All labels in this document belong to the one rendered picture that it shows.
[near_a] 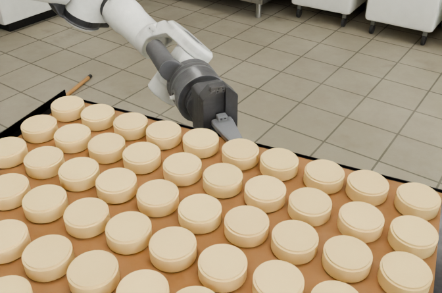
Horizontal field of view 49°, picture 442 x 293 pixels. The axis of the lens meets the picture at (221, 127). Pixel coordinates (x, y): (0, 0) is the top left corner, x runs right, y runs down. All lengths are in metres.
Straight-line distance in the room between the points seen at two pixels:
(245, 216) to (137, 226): 0.12
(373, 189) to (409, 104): 2.57
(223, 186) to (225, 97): 0.17
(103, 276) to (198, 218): 0.12
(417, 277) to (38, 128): 0.52
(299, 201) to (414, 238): 0.13
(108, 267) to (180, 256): 0.07
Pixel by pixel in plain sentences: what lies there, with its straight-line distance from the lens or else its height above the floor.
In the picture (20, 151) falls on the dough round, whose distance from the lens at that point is 0.70.
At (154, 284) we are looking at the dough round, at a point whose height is 1.11.
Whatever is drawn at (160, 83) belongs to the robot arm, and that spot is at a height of 1.08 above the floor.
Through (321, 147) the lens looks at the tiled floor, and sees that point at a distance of 2.64.
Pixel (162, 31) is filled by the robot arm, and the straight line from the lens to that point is 0.91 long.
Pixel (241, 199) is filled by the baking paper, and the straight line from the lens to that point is 0.61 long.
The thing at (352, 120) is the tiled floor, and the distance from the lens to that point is 2.90.
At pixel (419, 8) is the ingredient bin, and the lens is 3.91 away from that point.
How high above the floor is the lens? 1.49
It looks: 33 degrees down
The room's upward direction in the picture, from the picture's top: straight up
